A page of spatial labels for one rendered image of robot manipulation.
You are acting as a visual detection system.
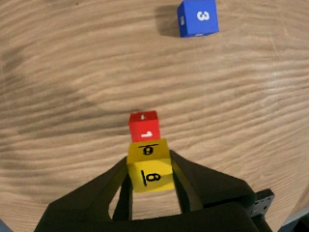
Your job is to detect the red block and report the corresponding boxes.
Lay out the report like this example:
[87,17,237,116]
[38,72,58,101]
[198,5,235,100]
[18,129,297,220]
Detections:
[128,110,160,143]

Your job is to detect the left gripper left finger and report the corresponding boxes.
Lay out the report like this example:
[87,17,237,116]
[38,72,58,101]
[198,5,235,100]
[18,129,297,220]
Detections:
[41,156,133,222]

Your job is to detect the yellow block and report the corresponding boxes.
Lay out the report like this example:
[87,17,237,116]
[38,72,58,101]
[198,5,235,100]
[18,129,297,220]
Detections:
[126,138,174,193]

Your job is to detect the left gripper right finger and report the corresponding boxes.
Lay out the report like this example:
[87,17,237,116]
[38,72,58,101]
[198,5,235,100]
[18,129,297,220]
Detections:
[169,150,257,215]

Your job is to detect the blue block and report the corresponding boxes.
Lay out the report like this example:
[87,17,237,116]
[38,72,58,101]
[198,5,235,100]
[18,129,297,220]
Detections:
[177,0,219,38]

